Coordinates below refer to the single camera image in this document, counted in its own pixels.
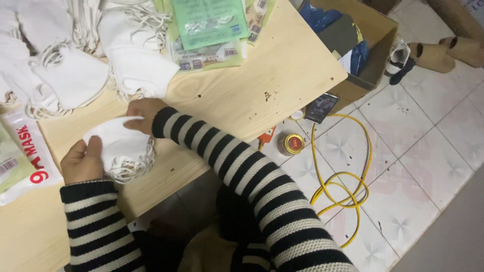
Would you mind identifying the person's left hand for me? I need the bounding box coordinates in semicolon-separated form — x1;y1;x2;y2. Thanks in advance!
60;135;104;186

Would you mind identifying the person's right hand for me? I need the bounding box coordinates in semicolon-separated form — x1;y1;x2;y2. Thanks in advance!
124;98;169;136

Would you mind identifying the white face mask stack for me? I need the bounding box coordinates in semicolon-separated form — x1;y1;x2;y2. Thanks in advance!
82;116;157;185

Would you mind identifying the pile of white face masks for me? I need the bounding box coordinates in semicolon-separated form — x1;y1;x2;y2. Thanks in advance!
0;0;181;119

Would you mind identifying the white red-print mask bag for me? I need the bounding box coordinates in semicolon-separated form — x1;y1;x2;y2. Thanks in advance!
0;110;65;207

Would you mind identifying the heap of green mask packets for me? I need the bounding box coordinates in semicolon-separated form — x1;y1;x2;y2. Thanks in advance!
154;0;277;74

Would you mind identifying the orange tool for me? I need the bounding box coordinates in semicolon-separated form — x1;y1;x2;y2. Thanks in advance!
258;126;277;152

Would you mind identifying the person's lap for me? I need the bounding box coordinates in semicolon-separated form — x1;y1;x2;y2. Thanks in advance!
129;170;273;272

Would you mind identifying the small jar with gold lid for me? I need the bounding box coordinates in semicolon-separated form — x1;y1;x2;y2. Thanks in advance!
278;132;306;156

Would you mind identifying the black smartphone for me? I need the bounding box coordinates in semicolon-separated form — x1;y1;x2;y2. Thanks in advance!
304;92;340;124

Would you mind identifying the cardboard box with contents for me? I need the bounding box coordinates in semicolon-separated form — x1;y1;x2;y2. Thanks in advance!
297;0;399;114

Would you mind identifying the white shoe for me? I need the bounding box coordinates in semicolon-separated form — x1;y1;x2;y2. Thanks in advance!
384;37;411;77

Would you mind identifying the yellow cable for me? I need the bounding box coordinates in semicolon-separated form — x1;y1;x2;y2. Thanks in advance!
310;113;373;249

